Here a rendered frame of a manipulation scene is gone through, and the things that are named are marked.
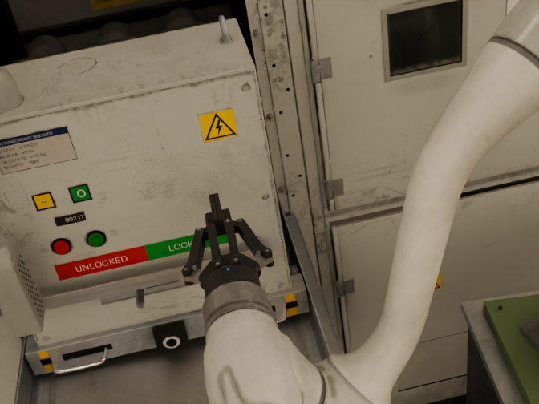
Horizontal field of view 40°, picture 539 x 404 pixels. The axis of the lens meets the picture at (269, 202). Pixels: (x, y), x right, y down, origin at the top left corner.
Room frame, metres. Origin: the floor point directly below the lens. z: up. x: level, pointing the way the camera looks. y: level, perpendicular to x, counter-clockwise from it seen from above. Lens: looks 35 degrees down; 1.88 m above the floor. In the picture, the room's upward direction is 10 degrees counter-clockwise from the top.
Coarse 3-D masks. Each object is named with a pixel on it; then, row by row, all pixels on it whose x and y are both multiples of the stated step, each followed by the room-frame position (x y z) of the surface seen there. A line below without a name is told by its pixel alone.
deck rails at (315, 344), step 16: (288, 240) 1.28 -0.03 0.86; (288, 256) 1.23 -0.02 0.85; (304, 320) 1.03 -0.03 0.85; (304, 336) 0.99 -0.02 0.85; (320, 336) 0.96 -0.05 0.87; (320, 352) 0.94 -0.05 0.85; (32, 384) 0.98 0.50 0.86; (48, 384) 0.98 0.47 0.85; (16, 400) 0.90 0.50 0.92; (32, 400) 0.95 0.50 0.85; (48, 400) 0.94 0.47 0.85
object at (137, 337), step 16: (304, 288) 1.04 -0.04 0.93; (272, 304) 1.03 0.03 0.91; (288, 304) 1.04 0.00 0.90; (304, 304) 1.04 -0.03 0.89; (160, 320) 1.02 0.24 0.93; (176, 320) 1.02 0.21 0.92; (192, 320) 1.02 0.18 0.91; (32, 336) 1.04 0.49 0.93; (96, 336) 1.01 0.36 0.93; (112, 336) 1.01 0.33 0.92; (128, 336) 1.01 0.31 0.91; (144, 336) 1.01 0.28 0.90; (192, 336) 1.02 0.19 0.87; (32, 352) 1.00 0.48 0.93; (64, 352) 1.00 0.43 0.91; (80, 352) 1.00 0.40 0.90; (96, 352) 1.01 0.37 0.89; (112, 352) 1.01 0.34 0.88; (128, 352) 1.01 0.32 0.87; (32, 368) 0.99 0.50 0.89
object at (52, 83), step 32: (192, 32) 1.24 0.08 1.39; (32, 64) 1.22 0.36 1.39; (64, 64) 1.19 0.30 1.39; (96, 64) 1.17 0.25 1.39; (128, 64) 1.15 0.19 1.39; (160, 64) 1.12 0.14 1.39; (192, 64) 1.10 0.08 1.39; (224, 64) 1.08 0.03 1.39; (32, 96) 1.09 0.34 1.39; (64, 96) 1.06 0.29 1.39; (96, 96) 1.04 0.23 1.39
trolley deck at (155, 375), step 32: (288, 224) 1.35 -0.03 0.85; (320, 288) 1.12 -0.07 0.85; (288, 320) 1.04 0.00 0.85; (320, 320) 1.03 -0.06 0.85; (160, 352) 1.02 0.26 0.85; (192, 352) 1.00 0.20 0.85; (64, 384) 0.98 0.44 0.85; (96, 384) 0.96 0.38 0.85; (128, 384) 0.95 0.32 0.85; (160, 384) 0.94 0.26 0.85; (192, 384) 0.92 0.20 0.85
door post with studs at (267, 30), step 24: (264, 0) 1.39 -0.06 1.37; (264, 24) 1.39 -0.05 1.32; (264, 48) 1.39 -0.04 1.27; (264, 72) 1.39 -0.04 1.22; (288, 72) 1.39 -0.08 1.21; (264, 96) 1.39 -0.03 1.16; (288, 96) 1.39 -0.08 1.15; (288, 120) 1.39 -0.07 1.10; (288, 144) 1.39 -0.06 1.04; (288, 168) 1.39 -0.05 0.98; (288, 192) 1.39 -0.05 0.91; (312, 240) 1.39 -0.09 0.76
